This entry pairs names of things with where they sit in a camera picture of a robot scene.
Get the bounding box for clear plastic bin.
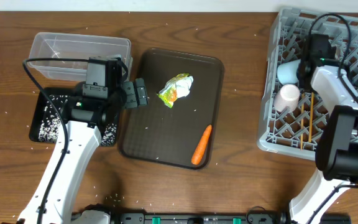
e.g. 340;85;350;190
28;32;133;82

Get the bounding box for pink cup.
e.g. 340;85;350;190
273;84;300;112

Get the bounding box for pile of white rice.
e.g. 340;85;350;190
35;95;119;146

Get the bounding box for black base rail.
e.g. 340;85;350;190
73;212;351;224

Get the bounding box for light blue cup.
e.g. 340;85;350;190
277;60;301;85

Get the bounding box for wooden chopstick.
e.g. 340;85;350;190
300;93;305;150

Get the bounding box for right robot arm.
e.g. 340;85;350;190
280;57;358;223

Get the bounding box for wooden chopstick diagonal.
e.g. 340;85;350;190
308;92;314;142

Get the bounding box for brown serving tray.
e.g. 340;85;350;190
119;49;224;170

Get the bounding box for crumpled green yellow wrapper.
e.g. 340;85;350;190
157;73;194;108

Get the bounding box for black plastic tray bin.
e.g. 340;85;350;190
29;87;120;146

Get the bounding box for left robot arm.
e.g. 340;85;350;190
17;78;147;223

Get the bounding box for orange carrot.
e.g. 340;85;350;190
191;124;213;166

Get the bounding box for grey dishwasher rack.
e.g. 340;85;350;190
257;7;358;160

